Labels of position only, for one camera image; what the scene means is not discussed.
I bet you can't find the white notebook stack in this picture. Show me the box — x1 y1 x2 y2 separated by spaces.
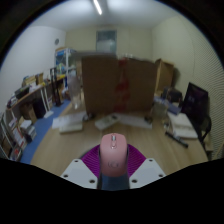
166 111 199 140

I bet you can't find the ceiling tube light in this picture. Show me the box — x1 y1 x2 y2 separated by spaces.
92 0 104 16

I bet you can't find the large brown cardboard box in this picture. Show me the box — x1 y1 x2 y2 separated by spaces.
80 54 157 114

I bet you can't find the pink computer mouse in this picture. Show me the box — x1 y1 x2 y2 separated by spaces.
99 133 130 191

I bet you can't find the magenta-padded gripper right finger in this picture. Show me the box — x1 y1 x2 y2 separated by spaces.
126 143 167 190

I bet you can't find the wooden side desk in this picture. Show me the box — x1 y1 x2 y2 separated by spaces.
6 74 68 122

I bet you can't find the grey door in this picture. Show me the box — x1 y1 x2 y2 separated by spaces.
95 29 118 55

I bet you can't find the small brown cardboard box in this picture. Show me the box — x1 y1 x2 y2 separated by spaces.
154 58 175 95

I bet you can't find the white calculator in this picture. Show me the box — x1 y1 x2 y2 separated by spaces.
94 114 120 131

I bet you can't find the black computer monitor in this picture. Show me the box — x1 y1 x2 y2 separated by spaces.
181 82 209 124

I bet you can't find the black marker pen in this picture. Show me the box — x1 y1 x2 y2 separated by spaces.
165 130 189 148

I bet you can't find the clear glass jar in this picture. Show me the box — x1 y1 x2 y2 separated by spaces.
67 74 84 110

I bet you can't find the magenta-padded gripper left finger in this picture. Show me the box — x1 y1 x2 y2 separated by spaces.
60 145 101 190

